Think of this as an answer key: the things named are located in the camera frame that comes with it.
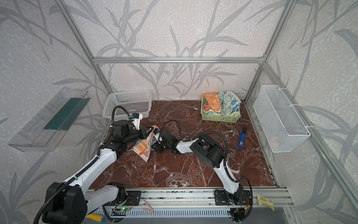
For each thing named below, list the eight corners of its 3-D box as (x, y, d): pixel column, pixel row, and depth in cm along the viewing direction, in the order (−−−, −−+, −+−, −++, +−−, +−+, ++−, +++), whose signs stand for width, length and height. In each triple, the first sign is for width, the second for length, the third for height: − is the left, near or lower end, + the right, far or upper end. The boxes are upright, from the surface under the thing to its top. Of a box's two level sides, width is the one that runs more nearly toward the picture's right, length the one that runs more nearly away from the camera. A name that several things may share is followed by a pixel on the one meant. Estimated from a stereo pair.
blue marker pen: (237, 147, 95) (239, 144, 92) (240, 129, 104) (242, 126, 101) (241, 149, 94) (243, 146, 91) (244, 130, 104) (246, 127, 100)
